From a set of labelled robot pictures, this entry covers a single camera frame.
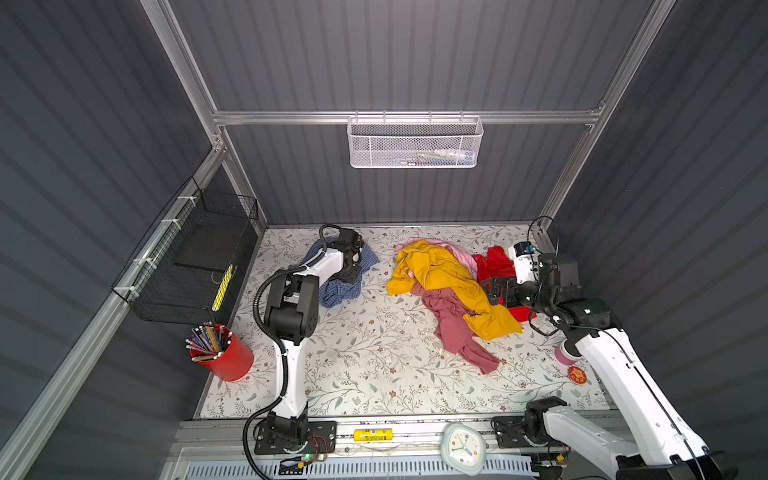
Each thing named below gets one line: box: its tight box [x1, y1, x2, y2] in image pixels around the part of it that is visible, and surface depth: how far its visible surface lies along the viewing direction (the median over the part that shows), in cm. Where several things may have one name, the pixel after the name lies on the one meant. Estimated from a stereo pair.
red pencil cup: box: [185, 323, 255, 383], surface depth 79 cm
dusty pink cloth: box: [412, 283, 499, 374], surface depth 91 cm
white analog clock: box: [440, 422, 487, 476], surface depth 71 cm
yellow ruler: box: [212, 264, 233, 312], surface depth 69 cm
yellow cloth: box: [387, 240, 523, 341], surface depth 96 cm
